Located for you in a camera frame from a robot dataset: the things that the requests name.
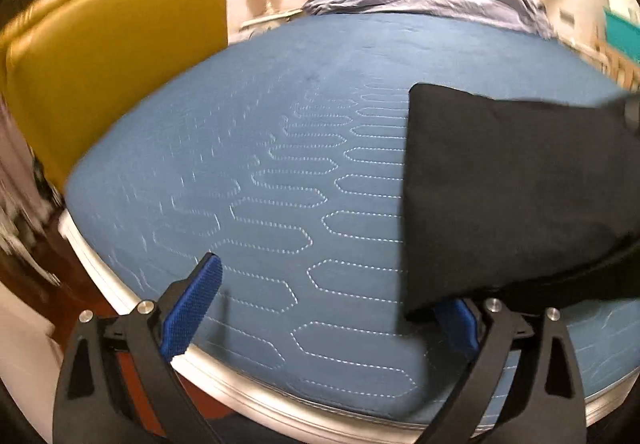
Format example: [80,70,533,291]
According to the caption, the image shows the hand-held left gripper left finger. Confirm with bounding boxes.
[52,251,223,444]

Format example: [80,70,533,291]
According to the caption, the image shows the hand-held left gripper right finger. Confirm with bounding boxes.
[430,297,587,444]

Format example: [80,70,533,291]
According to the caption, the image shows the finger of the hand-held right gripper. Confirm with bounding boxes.
[622,95,640,136]

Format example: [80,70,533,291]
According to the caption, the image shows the black pants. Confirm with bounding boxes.
[402,83,640,322]

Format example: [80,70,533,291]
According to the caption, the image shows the teal storage bin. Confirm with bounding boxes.
[602,7,640,60]

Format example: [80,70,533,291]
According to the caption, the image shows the blue quilted mattress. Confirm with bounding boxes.
[62,13,640,425]

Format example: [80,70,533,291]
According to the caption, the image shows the yellow leather armchair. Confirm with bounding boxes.
[0,0,230,197]

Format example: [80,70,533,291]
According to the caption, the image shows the white nightstand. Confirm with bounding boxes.
[239,7,306,32]

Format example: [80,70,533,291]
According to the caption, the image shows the white bed frame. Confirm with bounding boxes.
[57,214,640,442]

